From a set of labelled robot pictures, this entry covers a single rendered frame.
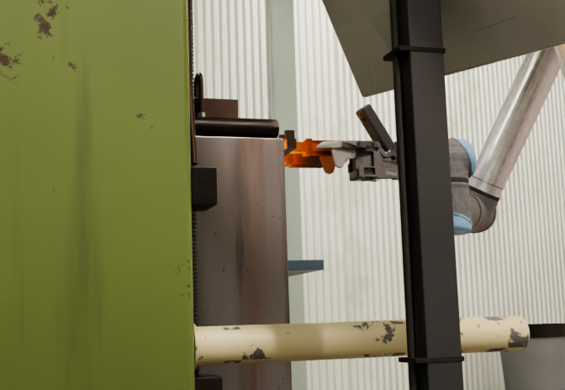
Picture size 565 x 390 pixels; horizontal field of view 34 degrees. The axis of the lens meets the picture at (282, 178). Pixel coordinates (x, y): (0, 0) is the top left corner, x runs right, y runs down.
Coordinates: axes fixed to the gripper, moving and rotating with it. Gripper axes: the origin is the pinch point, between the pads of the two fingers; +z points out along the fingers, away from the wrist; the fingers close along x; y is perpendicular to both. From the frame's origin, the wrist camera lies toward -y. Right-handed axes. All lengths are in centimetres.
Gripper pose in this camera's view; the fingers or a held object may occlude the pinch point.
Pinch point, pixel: (315, 146)
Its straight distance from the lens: 207.3
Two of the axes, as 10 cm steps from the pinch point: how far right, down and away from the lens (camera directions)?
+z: -9.7, 0.0, -2.4
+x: -2.4, 1.6, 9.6
